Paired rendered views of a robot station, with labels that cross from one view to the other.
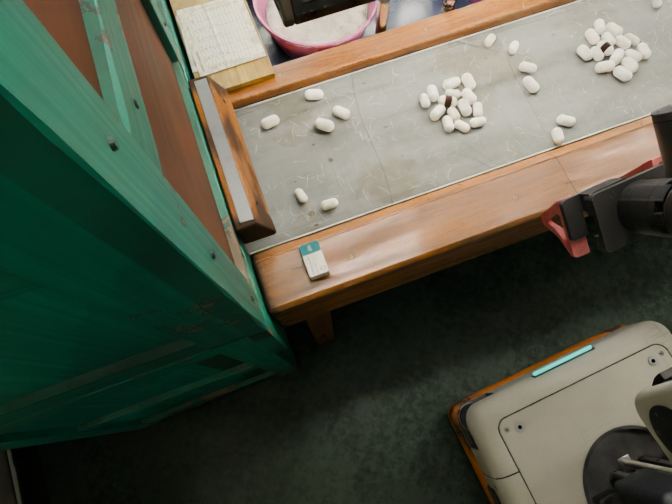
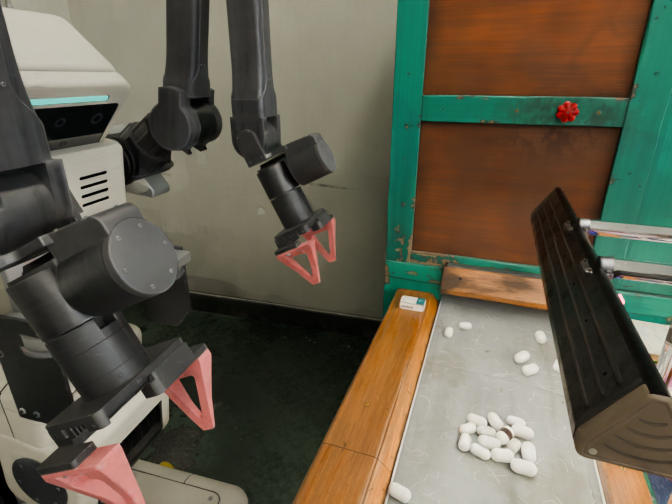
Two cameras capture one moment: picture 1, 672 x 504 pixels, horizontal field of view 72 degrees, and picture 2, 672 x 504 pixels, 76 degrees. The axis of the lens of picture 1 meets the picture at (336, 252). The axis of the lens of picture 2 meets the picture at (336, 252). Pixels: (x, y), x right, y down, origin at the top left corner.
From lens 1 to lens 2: 1.09 m
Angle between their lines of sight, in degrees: 79
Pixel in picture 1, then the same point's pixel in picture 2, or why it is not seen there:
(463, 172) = (419, 406)
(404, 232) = (396, 341)
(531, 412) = not seen: outside the picture
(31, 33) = (417, 43)
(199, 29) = (654, 329)
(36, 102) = (399, 40)
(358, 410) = not seen: hidden behind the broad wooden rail
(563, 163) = (365, 457)
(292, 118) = (540, 351)
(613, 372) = not seen: outside the picture
